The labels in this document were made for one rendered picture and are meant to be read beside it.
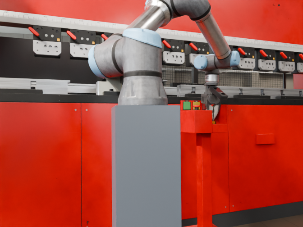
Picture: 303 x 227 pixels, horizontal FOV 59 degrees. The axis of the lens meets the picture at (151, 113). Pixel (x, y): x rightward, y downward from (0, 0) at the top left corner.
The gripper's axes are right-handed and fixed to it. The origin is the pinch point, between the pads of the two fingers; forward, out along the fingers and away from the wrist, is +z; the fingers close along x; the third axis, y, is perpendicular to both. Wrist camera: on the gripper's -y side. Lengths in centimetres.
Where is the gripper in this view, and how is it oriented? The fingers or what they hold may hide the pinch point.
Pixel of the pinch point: (212, 119)
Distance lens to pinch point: 153.5
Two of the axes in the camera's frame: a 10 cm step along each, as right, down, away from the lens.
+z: -0.2, 10.0, 0.6
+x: -9.4, 0.0, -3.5
